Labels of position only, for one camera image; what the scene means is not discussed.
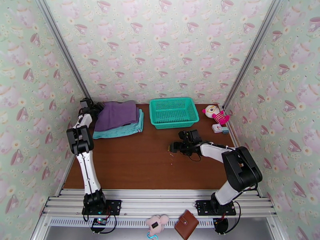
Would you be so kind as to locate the purple trousers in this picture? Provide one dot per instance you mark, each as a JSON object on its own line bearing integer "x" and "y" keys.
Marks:
{"x": 117, "y": 115}

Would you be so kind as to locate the teal plastic basket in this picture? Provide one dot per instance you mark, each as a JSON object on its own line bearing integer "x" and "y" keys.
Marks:
{"x": 172, "y": 113}

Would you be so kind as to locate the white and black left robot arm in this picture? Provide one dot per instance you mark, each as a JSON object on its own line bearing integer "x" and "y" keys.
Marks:
{"x": 78, "y": 141}

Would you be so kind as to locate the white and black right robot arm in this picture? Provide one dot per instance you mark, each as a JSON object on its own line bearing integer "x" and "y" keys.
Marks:
{"x": 241, "y": 169}

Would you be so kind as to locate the folded teal trousers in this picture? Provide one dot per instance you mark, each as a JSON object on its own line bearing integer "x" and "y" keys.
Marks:
{"x": 120, "y": 133}

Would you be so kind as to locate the small white box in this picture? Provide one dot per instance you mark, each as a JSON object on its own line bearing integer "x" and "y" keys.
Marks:
{"x": 216, "y": 128}

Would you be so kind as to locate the pink striped plush doll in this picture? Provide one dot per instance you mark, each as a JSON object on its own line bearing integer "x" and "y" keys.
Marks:
{"x": 215, "y": 113}

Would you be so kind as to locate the small blue-grey cube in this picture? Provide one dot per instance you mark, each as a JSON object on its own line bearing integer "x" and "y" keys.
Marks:
{"x": 224, "y": 130}

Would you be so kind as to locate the brown leather wallet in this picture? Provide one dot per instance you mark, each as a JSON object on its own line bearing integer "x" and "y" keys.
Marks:
{"x": 186, "y": 224}

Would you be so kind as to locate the black round controller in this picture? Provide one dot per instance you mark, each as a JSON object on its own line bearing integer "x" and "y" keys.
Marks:
{"x": 221, "y": 225}

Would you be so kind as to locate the blue carabiner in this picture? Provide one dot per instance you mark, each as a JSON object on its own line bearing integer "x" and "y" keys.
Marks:
{"x": 151, "y": 236}

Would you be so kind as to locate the black controller board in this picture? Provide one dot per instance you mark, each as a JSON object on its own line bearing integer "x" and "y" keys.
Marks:
{"x": 99, "y": 223}

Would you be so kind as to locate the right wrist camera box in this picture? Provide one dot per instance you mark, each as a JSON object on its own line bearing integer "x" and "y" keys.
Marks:
{"x": 193, "y": 136}

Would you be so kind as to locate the aluminium frame rail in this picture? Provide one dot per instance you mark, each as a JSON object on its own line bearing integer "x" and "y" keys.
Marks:
{"x": 160, "y": 198}

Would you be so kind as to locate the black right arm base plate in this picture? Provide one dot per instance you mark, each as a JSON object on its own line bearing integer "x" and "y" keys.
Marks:
{"x": 202, "y": 206}

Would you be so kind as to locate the aluminium corner post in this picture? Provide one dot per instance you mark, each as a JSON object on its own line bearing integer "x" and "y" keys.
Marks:
{"x": 252, "y": 54}
{"x": 65, "y": 51}

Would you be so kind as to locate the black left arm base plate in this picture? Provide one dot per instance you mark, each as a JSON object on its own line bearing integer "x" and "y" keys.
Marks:
{"x": 115, "y": 205}

